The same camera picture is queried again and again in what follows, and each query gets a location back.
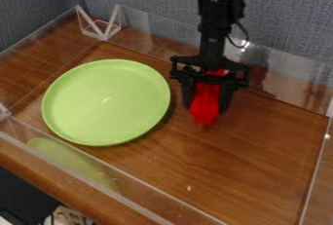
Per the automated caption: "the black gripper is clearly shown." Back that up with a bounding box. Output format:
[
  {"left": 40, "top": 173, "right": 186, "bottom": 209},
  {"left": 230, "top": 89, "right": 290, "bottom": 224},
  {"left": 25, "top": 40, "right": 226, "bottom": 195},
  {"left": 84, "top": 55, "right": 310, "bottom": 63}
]
[{"left": 168, "top": 56, "right": 250, "bottom": 113}]

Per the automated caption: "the red ridged carrot block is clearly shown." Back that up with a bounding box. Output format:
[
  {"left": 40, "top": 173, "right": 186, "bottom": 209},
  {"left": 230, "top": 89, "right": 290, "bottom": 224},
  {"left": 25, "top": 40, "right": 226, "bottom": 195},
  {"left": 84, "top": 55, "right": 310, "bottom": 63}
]
[{"left": 188, "top": 68, "right": 229, "bottom": 128}]

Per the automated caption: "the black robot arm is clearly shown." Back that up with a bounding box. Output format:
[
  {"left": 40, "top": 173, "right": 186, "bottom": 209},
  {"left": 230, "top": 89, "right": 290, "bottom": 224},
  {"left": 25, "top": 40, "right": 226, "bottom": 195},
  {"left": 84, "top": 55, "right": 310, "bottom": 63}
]
[{"left": 168, "top": 0, "right": 250, "bottom": 114}]

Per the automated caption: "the green round plate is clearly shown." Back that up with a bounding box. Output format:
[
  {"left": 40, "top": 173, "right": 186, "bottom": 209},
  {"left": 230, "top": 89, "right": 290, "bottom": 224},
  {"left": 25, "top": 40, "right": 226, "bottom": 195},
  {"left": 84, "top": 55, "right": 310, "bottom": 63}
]
[{"left": 41, "top": 59, "right": 170, "bottom": 146}]

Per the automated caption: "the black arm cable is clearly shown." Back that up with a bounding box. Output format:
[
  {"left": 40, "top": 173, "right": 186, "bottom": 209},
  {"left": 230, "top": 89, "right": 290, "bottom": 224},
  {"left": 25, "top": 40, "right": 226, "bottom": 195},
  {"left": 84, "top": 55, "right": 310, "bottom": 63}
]
[{"left": 224, "top": 19, "right": 251, "bottom": 50}]

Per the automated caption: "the clear acrylic corner bracket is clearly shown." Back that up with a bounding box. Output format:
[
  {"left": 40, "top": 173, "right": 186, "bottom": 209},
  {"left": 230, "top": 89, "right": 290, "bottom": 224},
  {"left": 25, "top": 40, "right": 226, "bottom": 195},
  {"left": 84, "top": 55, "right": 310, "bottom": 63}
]
[{"left": 75, "top": 5, "right": 122, "bottom": 41}]

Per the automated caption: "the clear acrylic enclosure wall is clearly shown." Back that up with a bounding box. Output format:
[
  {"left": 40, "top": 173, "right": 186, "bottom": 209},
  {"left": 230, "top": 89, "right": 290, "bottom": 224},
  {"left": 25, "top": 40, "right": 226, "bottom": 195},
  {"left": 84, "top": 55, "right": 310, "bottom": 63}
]
[{"left": 0, "top": 7, "right": 333, "bottom": 225}]

